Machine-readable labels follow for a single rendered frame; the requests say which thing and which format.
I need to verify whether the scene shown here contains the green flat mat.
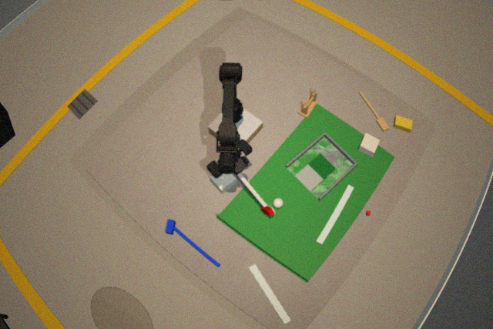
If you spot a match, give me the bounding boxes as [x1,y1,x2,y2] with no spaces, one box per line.
[220,104,394,278]

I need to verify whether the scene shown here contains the blue putter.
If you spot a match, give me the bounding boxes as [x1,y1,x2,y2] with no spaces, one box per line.
[165,219,220,267]

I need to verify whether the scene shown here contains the beige flat bar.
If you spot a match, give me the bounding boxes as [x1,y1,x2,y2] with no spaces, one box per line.
[317,184,354,244]
[249,264,291,323]

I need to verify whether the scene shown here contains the white golf ball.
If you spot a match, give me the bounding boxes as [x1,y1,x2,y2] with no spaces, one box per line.
[273,197,283,208]

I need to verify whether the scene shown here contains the green raised platform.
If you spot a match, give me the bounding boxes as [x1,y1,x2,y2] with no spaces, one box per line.
[216,90,357,282]

